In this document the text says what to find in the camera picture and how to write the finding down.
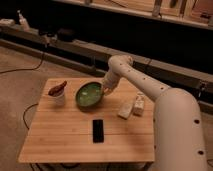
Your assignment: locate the black floor cable left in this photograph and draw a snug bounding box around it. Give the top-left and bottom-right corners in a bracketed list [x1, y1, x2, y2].
[0, 44, 48, 75]

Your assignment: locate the white printed package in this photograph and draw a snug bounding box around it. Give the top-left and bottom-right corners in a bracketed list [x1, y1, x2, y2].
[133, 92, 145, 116]

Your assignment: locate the white cup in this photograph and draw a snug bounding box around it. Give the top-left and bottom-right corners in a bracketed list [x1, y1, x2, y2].
[49, 90, 65, 106]

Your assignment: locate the white spray bottle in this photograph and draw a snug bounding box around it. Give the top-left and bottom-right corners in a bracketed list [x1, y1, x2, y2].
[17, 10, 30, 31]

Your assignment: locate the green ceramic bowl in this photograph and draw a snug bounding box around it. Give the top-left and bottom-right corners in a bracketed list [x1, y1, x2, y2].
[75, 82, 103, 108]

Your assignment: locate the black round device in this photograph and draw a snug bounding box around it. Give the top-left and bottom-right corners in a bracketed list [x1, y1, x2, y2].
[57, 29, 75, 42]

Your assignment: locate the white box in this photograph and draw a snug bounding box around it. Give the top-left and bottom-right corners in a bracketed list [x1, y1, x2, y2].
[118, 102, 133, 119]

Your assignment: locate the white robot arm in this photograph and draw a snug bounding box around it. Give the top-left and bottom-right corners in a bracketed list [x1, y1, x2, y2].
[102, 55, 208, 171]

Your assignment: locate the black smartphone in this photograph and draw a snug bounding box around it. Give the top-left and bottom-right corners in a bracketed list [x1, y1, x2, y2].
[93, 119, 104, 143]

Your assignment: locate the wooden table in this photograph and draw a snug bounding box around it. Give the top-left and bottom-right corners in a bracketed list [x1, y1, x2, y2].
[18, 78, 154, 163]

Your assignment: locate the brown object in cup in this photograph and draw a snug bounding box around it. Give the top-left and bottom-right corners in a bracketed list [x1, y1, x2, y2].
[48, 81, 67, 96]

